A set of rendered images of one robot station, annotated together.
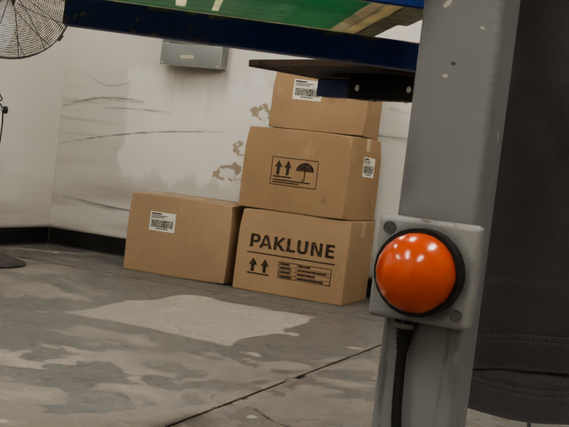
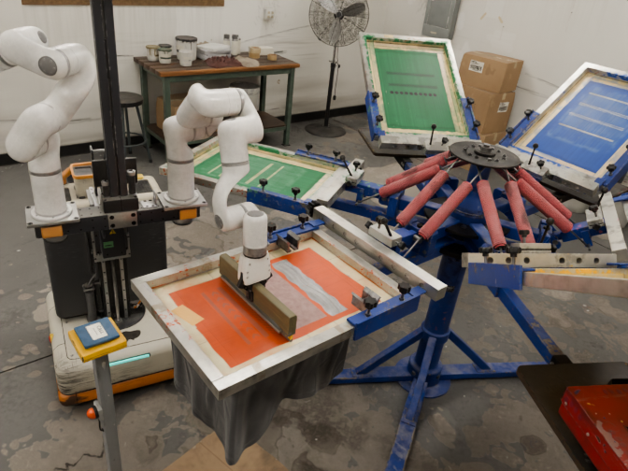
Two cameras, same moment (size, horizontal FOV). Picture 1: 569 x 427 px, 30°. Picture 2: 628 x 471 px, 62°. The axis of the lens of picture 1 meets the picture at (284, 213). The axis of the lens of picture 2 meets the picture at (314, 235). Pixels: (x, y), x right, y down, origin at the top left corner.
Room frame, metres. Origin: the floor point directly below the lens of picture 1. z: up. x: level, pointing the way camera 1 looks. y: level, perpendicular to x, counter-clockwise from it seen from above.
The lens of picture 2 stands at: (-0.27, -1.12, 2.05)
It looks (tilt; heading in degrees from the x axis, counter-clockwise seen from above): 30 degrees down; 25
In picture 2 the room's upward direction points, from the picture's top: 7 degrees clockwise
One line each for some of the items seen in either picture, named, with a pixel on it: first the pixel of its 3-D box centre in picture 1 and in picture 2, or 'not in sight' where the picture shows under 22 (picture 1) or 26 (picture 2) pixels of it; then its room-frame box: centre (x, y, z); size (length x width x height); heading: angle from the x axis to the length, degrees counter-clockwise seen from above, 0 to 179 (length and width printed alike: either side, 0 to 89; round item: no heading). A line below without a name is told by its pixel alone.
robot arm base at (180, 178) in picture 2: not in sight; (179, 177); (1.11, 0.10, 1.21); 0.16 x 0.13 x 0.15; 56
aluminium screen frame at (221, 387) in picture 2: not in sight; (277, 292); (1.01, -0.41, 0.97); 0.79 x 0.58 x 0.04; 157
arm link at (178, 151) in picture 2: not in sight; (182, 137); (1.12, 0.09, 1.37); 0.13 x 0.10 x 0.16; 158
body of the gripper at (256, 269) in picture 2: not in sight; (254, 264); (0.92, -0.37, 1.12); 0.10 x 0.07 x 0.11; 158
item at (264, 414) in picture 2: not in sight; (294, 386); (0.88, -0.58, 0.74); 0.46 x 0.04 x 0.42; 157
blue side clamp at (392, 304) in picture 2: not in sight; (383, 312); (1.12, -0.76, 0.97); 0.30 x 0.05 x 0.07; 157
